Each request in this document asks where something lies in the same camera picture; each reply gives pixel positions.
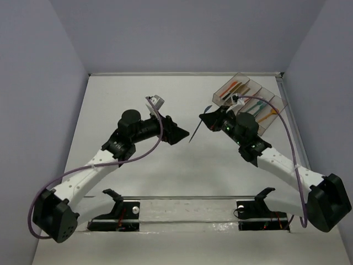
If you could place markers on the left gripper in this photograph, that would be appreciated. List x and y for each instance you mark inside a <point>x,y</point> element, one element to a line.
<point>167,128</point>

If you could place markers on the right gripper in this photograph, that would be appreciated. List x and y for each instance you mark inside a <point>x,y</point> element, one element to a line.
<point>214,119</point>

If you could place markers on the blue spoon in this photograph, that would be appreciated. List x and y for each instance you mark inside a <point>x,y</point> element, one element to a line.
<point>197,127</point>

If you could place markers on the orange plastic knife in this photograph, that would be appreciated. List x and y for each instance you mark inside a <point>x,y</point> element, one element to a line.
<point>227,89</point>

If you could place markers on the gold knife dark handle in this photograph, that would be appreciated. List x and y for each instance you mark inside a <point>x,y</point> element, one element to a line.
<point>232,90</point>

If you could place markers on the teal fork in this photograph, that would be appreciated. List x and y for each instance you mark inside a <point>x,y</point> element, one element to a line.
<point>260,105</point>
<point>256,108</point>

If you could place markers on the orange spoon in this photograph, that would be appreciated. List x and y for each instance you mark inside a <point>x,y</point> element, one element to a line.
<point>272,112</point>

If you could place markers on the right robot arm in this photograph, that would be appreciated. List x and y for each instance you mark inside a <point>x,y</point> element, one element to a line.
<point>322,200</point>

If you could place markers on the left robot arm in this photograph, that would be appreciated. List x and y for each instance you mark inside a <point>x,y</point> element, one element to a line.
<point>60,210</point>

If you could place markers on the clear compartment organizer box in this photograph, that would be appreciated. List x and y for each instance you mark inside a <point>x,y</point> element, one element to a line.
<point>262,93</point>

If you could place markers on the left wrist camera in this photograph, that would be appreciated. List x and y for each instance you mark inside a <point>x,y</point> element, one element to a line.
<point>154,103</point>

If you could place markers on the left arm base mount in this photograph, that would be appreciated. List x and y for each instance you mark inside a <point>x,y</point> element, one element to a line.
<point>124,217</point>

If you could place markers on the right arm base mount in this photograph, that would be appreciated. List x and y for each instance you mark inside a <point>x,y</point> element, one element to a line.
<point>251,217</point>

